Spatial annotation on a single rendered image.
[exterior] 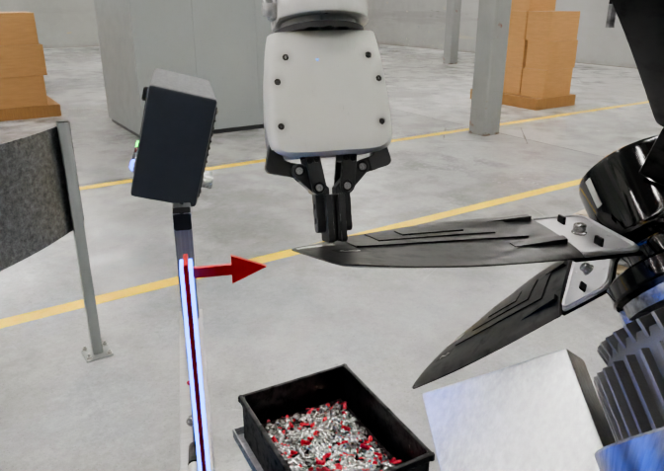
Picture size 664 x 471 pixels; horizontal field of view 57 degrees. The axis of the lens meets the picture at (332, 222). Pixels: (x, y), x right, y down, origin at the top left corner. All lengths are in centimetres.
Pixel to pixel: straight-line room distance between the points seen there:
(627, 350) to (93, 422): 203
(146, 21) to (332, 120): 598
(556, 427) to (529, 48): 833
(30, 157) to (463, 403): 190
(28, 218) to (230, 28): 473
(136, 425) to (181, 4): 490
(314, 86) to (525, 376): 33
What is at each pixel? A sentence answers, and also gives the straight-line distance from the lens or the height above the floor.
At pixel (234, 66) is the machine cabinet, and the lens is 679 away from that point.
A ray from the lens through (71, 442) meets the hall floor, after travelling 232.
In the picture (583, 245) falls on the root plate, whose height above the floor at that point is 118.
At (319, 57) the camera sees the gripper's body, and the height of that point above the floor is 134.
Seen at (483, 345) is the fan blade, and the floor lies 100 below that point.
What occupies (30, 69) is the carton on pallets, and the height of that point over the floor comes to 58.
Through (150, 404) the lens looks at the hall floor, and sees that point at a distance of 240.
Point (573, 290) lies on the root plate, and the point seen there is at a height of 109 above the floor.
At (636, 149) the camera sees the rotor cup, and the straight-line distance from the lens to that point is 62.
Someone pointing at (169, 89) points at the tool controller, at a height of 125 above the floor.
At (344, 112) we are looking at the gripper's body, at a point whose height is 130.
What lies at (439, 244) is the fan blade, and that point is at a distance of 51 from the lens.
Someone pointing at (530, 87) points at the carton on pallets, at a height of 26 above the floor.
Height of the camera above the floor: 138
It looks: 20 degrees down
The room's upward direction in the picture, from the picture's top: straight up
